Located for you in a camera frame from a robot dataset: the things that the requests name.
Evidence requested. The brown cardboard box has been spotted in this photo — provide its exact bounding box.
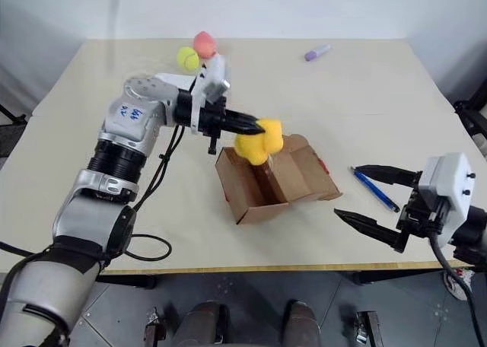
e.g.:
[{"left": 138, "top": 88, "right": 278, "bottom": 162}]
[{"left": 214, "top": 133, "right": 341, "bottom": 227}]

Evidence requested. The yellow tennis ball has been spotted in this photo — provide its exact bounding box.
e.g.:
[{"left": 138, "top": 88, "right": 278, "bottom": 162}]
[{"left": 175, "top": 46, "right": 200, "bottom": 73}]

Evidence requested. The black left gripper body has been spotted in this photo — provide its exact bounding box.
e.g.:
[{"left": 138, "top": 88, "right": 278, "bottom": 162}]
[{"left": 197, "top": 97, "right": 230, "bottom": 155}]

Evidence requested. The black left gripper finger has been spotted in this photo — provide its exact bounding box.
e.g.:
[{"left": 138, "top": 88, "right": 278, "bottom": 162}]
[
  {"left": 226, "top": 110, "right": 260, "bottom": 125},
  {"left": 228, "top": 123, "right": 264, "bottom": 137}
]

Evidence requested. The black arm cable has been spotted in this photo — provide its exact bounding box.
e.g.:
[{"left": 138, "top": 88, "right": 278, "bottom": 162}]
[
  {"left": 101, "top": 123, "right": 186, "bottom": 266},
  {"left": 428, "top": 231, "right": 487, "bottom": 347}
]

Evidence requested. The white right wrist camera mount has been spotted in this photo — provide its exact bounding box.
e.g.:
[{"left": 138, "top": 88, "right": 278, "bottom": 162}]
[{"left": 416, "top": 152, "right": 477, "bottom": 247}]

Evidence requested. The black tripod stand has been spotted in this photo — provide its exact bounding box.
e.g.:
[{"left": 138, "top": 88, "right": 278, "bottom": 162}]
[{"left": 451, "top": 98, "right": 487, "bottom": 154}]

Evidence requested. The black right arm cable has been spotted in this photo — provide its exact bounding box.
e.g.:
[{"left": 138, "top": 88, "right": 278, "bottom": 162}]
[{"left": 428, "top": 231, "right": 487, "bottom": 347}]

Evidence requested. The yellow foam item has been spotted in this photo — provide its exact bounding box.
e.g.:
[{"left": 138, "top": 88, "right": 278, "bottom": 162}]
[{"left": 233, "top": 118, "right": 285, "bottom": 165}]

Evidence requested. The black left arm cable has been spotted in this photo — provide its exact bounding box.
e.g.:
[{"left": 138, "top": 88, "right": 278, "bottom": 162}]
[{"left": 101, "top": 123, "right": 186, "bottom": 266}]

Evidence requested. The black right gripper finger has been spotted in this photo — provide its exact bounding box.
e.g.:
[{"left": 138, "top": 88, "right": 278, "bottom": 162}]
[
  {"left": 353, "top": 164, "right": 424, "bottom": 189},
  {"left": 333, "top": 208, "right": 411, "bottom": 254}
]

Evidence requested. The dark rounded shape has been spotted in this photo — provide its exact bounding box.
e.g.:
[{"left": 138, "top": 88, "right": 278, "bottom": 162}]
[
  {"left": 181, "top": 301, "right": 230, "bottom": 347},
  {"left": 284, "top": 298, "right": 321, "bottom": 347}
]

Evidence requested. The grey metal bracket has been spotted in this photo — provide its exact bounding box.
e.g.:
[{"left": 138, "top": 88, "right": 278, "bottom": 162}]
[
  {"left": 143, "top": 306, "right": 167, "bottom": 347},
  {"left": 352, "top": 310, "right": 384, "bottom": 347}
]

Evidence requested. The pink peach toy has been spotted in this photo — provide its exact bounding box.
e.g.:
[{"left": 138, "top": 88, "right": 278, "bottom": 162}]
[{"left": 193, "top": 30, "right": 218, "bottom": 59}]

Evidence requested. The blue pen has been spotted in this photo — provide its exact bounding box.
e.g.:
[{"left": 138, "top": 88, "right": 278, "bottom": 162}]
[{"left": 349, "top": 165, "right": 401, "bottom": 213}]

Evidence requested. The white sneaker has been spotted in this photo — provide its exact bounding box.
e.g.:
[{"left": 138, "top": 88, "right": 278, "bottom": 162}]
[{"left": 444, "top": 268, "right": 476, "bottom": 301}]

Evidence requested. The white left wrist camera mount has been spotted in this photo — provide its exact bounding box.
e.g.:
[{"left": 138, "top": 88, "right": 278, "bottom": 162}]
[{"left": 189, "top": 53, "right": 232, "bottom": 135}]

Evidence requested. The purple marker pen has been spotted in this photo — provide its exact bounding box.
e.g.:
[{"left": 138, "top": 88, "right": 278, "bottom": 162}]
[{"left": 304, "top": 43, "right": 333, "bottom": 62}]

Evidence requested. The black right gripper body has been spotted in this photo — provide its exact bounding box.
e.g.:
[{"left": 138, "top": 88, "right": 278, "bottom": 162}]
[{"left": 395, "top": 186, "right": 456, "bottom": 245}]

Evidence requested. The black table foot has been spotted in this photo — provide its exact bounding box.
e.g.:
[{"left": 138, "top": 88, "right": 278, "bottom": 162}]
[{"left": 352, "top": 269, "right": 447, "bottom": 286}]

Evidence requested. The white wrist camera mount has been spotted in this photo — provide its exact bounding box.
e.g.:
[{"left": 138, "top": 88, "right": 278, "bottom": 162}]
[
  {"left": 416, "top": 152, "right": 477, "bottom": 247},
  {"left": 189, "top": 53, "right": 232, "bottom": 135}
]

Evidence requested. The black stand leg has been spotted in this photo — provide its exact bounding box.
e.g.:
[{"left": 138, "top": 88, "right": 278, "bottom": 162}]
[{"left": 0, "top": 102, "right": 28, "bottom": 128}]

